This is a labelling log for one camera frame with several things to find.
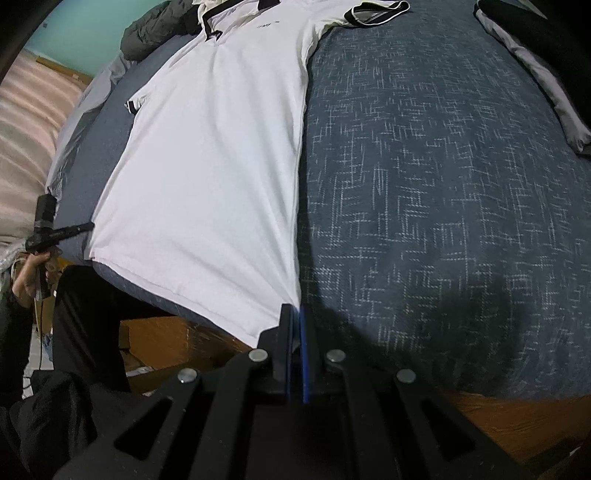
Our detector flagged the white polo shirt black trim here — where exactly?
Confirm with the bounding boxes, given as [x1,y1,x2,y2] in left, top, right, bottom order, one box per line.
[85,1,410,346]

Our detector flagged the person's left hand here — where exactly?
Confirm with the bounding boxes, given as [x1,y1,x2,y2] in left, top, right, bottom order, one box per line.
[12,251,59,308]

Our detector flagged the pink striped curtain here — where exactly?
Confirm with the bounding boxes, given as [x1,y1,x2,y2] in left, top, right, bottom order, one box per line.
[0,50,85,244]

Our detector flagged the blue patterned bed cover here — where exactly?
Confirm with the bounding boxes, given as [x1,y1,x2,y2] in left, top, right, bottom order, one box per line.
[295,1,590,399]

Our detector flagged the black trousers of person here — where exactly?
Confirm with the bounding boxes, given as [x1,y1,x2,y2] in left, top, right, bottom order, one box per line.
[13,265,172,462]

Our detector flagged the dark grey rolled duvet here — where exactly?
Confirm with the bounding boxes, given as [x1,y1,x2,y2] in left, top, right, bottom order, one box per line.
[120,0,200,62]

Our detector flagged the cream crumpled shirt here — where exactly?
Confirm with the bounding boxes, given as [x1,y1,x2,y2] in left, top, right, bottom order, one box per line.
[193,0,226,12]

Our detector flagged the black and grey garment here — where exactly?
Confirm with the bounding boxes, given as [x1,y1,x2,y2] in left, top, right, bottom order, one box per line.
[474,1,590,157]

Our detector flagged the wooden bed frame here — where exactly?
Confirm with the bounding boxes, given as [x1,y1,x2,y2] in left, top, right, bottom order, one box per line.
[120,317,249,394]

